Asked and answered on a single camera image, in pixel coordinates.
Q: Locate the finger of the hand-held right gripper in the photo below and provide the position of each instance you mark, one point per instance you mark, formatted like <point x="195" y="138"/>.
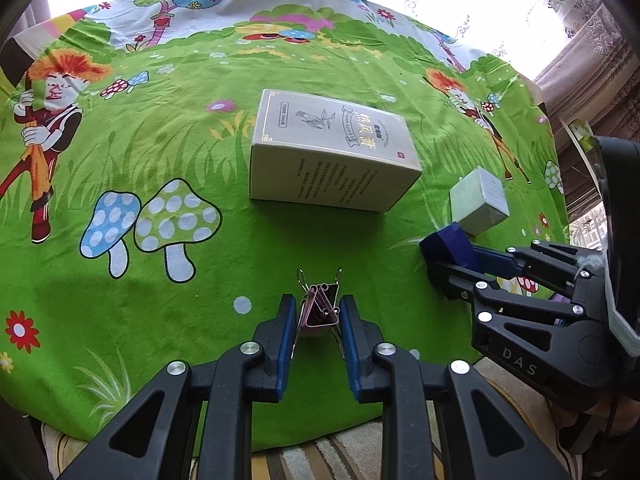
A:
<point x="497" y="265"/>
<point x="455" y="280"/>

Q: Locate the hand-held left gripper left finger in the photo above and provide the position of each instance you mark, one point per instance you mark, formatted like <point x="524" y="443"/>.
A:
<point x="287" y="340"/>

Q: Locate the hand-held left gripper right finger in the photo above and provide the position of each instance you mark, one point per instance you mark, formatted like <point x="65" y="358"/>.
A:
<point x="350" y="345"/>

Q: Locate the pink binder clip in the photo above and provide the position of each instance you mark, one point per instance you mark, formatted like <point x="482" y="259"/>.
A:
<point x="312" y="310"/>
<point x="334" y="312"/>

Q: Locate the plastic-wrapped white cube box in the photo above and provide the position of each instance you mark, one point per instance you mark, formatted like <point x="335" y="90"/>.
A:
<point x="477" y="205"/>

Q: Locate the striped plush cushion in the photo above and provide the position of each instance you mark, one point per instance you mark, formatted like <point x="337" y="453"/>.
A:
<point x="310" y="460"/>

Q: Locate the brown curtain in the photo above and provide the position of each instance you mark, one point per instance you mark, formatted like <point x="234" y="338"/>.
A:
<point x="590" y="70"/>

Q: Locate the white box with gold print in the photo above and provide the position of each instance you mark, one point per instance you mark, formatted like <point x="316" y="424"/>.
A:
<point x="320" y="170"/>

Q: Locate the green cartoon printed sheet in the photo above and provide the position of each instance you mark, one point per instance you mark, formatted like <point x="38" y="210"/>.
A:
<point x="175" y="110"/>

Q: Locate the white lace curtain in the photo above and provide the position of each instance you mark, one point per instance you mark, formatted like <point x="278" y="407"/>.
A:
<point x="450" y="5"/>

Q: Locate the white curved frame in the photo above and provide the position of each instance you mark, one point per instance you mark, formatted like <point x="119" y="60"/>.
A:
<point x="580" y="132"/>

